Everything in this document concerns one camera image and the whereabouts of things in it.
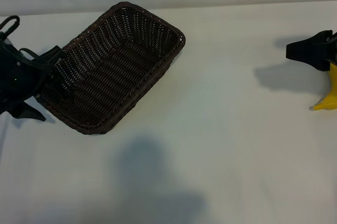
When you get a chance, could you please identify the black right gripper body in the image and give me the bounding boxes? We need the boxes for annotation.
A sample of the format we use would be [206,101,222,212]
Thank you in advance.
[328,30,337,63]

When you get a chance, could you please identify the black braided camera cable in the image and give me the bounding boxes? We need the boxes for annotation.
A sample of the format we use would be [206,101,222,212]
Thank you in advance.
[0,15,64,64]

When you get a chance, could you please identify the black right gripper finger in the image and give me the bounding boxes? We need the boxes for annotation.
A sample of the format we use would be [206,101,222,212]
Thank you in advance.
[286,30,333,53]
[286,51,331,72]

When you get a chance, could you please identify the yellow banana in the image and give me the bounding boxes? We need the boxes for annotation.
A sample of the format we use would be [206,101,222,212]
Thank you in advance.
[309,62,337,112]

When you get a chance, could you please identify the dark brown wicker basket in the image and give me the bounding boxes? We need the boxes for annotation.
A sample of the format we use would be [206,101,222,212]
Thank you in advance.
[36,1,186,135]

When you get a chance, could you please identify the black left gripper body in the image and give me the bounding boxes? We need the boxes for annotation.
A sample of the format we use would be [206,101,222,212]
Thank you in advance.
[0,32,51,116]

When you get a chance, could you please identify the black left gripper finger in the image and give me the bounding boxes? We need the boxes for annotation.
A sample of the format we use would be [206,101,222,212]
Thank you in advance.
[49,71,75,96]
[12,100,47,123]

